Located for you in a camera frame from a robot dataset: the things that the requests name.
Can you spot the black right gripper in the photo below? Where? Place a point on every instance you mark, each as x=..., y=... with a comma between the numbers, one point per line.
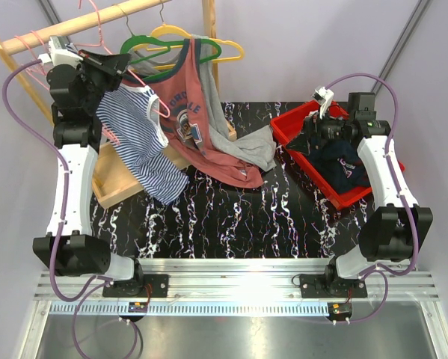
x=313, y=129

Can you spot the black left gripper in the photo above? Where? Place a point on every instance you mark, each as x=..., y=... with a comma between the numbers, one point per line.
x=111, y=66

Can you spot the navy maroon tank top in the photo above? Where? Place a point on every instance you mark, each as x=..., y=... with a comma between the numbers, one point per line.
x=340, y=166

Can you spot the blue striped tank top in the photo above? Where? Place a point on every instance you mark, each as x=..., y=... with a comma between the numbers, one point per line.
x=132, y=114

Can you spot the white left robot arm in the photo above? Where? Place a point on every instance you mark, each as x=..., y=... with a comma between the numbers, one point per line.
x=77, y=84

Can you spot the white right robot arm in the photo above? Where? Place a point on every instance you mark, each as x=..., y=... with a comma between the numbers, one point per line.
x=390, y=240

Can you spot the green hanger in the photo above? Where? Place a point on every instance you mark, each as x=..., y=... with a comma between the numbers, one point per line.
x=143, y=49

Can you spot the grey tank top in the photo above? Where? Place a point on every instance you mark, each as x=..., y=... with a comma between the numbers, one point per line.
x=257, y=147

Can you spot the yellow hanger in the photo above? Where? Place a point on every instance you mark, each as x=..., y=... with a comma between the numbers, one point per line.
x=214, y=44

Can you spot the salmon pink tank top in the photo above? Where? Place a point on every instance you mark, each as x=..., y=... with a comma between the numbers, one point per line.
x=187, y=128

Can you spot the red plastic bin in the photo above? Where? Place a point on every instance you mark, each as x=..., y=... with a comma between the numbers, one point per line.
x=373, y=145

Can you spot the wooden clothes rack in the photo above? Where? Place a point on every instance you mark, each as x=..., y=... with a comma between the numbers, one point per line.
x=112, y=182

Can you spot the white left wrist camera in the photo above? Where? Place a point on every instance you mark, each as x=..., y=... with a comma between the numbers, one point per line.
x=59, y=53

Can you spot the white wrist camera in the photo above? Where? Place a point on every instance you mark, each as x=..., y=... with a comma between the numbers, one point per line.
x=324, y=98
x=59, y=53

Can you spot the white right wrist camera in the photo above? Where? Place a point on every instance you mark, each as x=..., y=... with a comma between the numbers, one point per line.
x=324, y=98

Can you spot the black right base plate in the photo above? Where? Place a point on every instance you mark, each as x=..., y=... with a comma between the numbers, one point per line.
x=318, y=286

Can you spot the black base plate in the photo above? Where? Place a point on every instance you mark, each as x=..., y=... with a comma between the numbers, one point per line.
x=318, y=286
x=155, y=285

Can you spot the aluminium mounting rail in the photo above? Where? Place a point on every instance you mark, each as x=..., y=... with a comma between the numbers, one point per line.
x=241, y=309

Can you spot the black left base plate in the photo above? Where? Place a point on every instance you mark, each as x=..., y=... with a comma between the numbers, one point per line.
x=155, y=285

